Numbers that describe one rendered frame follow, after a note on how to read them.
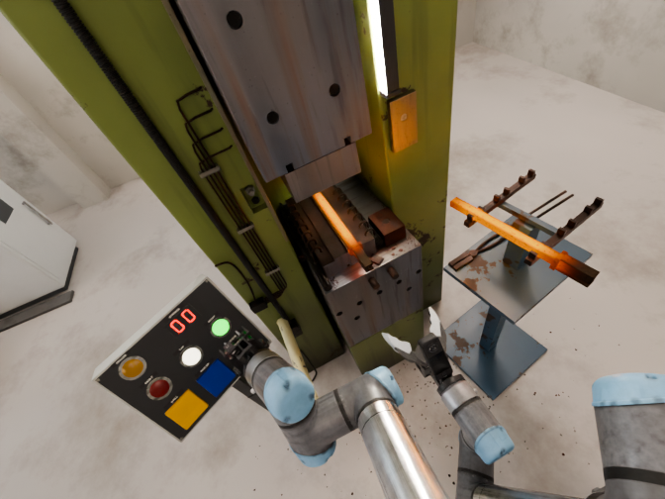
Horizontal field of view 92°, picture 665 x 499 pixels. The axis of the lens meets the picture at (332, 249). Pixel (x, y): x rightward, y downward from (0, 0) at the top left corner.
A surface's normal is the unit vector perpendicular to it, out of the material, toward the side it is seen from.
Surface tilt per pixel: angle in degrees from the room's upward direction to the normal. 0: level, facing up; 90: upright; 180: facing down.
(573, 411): 0
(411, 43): 90
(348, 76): 90
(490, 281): 0
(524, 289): 0
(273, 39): 90
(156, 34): 90
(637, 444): 40
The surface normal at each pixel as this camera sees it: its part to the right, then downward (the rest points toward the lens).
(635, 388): -0.63, -0.63
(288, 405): 0.53, 0.02
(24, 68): 0.34, 0.67
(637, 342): -0.22, -0.63
